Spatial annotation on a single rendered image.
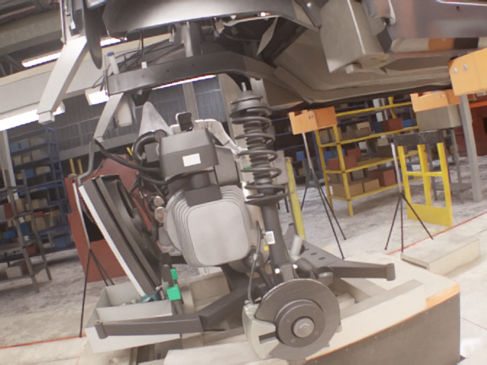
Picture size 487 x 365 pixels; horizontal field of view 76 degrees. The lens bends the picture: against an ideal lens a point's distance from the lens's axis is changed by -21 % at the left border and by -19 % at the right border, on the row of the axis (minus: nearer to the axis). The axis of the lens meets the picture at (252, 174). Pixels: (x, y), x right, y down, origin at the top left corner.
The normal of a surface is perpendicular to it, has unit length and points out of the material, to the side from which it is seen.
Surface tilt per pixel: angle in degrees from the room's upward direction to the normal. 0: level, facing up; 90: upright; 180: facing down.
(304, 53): 103
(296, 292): 90
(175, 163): 90
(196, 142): 79
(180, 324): 90
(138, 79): 90
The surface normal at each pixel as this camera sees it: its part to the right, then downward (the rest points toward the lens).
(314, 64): 0.14, 0.25
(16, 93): 0.22, 0.01
